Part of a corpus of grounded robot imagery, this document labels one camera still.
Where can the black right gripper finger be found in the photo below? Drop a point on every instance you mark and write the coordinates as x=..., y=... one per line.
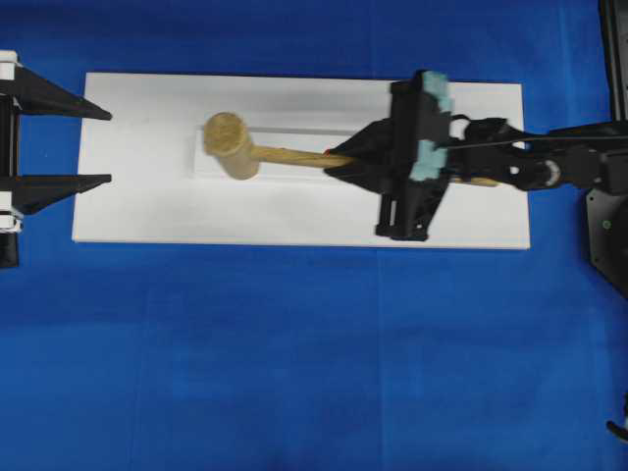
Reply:
x=371, y=141
x=372, y=178

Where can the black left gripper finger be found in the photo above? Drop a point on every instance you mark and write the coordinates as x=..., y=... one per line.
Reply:
x=31, y=194
x=39, y=96

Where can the wooden mallet hammer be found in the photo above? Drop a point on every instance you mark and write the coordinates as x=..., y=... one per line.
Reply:
x=227, y=138

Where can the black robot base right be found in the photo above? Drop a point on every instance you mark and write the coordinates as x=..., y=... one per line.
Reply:
x=606, y=203

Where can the large white board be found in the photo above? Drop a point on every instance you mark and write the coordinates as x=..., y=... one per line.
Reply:
x=146, y=146

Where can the blue table cloth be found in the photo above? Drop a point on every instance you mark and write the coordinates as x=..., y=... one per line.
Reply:
x=183, y=357

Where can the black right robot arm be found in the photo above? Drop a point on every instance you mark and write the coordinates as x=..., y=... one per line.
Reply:
x=492, y=149

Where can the small white marked plate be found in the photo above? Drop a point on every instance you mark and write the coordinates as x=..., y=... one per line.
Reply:
x=205, y=166

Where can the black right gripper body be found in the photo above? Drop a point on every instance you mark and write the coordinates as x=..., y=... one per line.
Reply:
x=407, y=212

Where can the black block left edge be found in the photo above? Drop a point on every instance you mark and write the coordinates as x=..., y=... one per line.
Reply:
x=9, y=250

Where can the black teal wrist camera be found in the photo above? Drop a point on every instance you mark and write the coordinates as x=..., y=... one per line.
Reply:
x=433, y=117

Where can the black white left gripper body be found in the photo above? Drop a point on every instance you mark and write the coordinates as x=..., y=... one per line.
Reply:
x=11, y=218

